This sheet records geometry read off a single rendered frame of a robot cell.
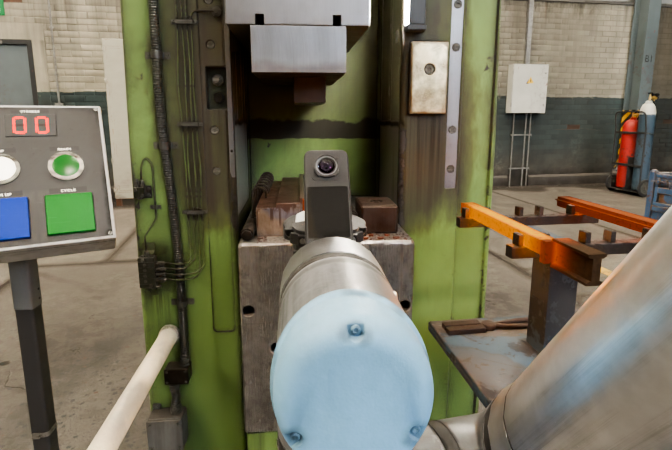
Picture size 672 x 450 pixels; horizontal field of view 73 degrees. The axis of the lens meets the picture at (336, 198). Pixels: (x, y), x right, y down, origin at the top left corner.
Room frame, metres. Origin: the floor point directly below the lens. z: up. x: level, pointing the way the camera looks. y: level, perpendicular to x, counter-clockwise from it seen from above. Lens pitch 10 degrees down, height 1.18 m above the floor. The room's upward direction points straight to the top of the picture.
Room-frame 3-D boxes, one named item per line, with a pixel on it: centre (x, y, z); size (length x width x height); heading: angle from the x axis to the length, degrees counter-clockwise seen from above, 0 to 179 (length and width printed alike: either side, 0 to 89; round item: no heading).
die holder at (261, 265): (1.22, 0.04, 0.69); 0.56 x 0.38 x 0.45; 5
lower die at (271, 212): (1.21, 0.09, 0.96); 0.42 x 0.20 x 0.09; 5
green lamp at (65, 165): (0.85, 0.50, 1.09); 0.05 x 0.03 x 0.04; 95
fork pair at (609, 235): (0.85, -0.43, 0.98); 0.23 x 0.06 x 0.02; 8
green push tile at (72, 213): (0.81, 0.48, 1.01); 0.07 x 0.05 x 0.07; 120
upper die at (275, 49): (1.21, 0.09, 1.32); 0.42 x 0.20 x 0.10; 5
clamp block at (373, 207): (1.07, -0.10, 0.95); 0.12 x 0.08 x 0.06; 5
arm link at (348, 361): (0.28, -0.01, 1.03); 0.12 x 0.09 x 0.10; 5
